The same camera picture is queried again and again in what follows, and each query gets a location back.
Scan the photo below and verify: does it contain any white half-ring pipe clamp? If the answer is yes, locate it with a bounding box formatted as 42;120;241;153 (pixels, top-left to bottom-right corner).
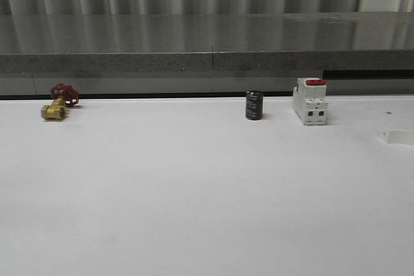
380;130;414;146

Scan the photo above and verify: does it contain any black cylindrical capacitor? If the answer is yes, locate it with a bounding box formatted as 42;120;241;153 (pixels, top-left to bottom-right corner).
245;90;263;120

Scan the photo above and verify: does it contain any grey stone counter ledge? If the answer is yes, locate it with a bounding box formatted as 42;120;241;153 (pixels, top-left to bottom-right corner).
1;12;413;78

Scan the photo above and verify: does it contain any brass valve red handwheel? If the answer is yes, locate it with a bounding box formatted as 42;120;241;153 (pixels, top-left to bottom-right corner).
41;83;79;120

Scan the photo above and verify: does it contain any white circuit breaker red switch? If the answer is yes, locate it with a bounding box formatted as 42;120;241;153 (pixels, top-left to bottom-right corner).
292;78;328;125

